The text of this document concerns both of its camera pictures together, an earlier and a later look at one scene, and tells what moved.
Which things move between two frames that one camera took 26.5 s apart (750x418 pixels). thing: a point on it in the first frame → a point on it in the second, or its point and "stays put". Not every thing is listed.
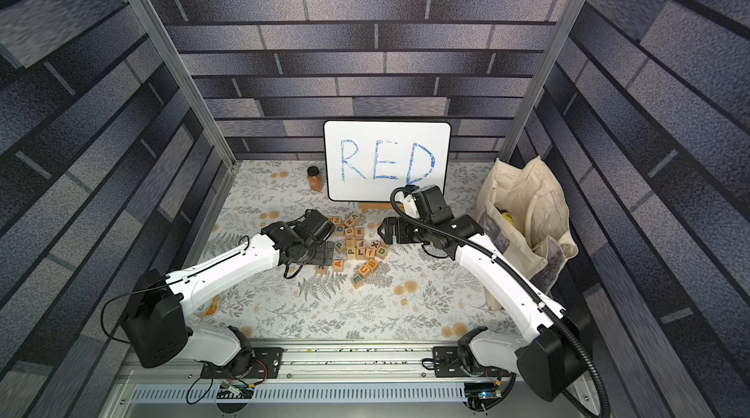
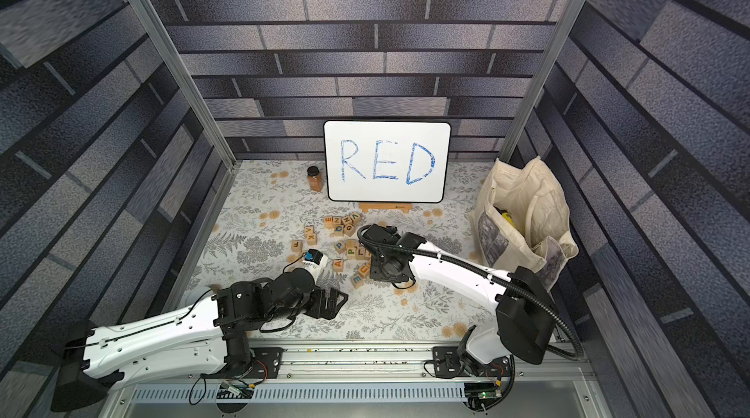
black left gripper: (324, 254) → (321, 312)
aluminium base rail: (242, 371) stays put
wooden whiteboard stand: (364, 206) stays put
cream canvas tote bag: (522, 219) stays put
